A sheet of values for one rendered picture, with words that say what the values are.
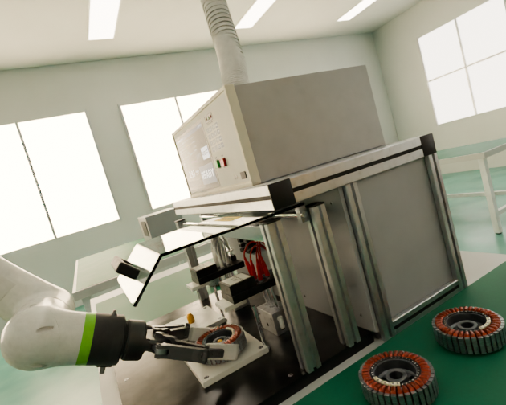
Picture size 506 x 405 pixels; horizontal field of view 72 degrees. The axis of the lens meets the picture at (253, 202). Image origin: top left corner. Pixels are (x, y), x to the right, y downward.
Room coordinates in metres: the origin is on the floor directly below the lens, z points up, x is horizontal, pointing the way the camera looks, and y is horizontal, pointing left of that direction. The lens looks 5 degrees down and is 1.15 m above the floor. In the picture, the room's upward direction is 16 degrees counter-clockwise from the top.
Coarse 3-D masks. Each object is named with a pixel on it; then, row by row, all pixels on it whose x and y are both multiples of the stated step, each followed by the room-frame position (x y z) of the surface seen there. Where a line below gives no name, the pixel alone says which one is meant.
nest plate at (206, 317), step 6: (198, 312) 1.01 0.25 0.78; (204, 312) 1.00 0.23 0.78; (210, 312) 0.99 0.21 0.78; (216, 312) 0.97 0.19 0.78; (180, 318) 1.00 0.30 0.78; (186, 318) 0.99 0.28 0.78; (198, 318) 0.96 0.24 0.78; (204, 318) 0.95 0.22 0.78; (210, 318) 0.94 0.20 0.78; (216, 318) 0.93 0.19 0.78; (222, 318) 0.91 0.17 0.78; (168, 324) 0.99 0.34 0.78; (174, 324) 0.97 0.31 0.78; (192, 324) 0.94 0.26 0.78; (198, 324) 0.92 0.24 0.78; (204, 324) 0.91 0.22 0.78; (210, 324) 0.90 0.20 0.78; (216, 324) 0.90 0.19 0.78
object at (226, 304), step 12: (240, 276) 0.77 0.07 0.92; (252, 276) 0.75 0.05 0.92; (264, 276) 0.79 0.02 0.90; (228, 288) 0.73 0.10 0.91; (240, 288) 0.74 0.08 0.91; (252, 288) 0.74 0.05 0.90; (264, 288) 0.76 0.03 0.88; (228, 300) 0.75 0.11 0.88; (240, 300) 0.73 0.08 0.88; (276, 300) 0.77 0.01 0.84
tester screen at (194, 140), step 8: (200, 128) 0.86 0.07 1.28; (184, 136) 0.99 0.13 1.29; (192, 136) 0.93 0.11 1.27; (200, 136) 0.88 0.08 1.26; (184, 144) 1.00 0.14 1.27; (192, 144) 0.94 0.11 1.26; (200, 144) 0.89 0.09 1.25; (184, 152) 1.02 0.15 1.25; (192, 152) 0.96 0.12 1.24; (184, 160) 1.04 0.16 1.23; (192, 160) 0.98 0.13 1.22; (208, 160) 0.87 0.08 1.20; (184, 168) 1.06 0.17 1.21; (192, 168) 1.00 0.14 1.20; (200, 176) 0.96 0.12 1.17; (216, 176) 0.85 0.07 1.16; (208, 184) 0.92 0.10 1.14
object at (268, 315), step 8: (264, 304) 0.82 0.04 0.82; (280, 304) 0.80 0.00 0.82; (264, 312) 0.78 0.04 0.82; (272, 312) 0.76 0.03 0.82; (280, 312) 0.76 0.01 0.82; (264, 320) 0.80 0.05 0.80; (272, 320) 0.76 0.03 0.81; (264, 328) 0.81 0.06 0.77; (272, 328) 0.77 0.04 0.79; (280, 328) 0.76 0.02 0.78; (288, 328) 0.77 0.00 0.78
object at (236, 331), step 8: (224, 328) 0.77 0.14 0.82; (232, 328) 0.75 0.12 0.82; (240, 328) 0.75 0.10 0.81; (208, 336) 0.75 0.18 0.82; (216, 336) 0.76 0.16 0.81; (224, 336) 0.75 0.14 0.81; (232, 336) 0.71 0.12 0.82; (240, 336) 0.71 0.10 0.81; (240, 344) 0.70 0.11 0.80; (240, 352) 0.70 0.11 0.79; (208, 360) 0.68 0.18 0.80; (216, 360) 0.68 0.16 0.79; (224, 360) 0.68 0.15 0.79
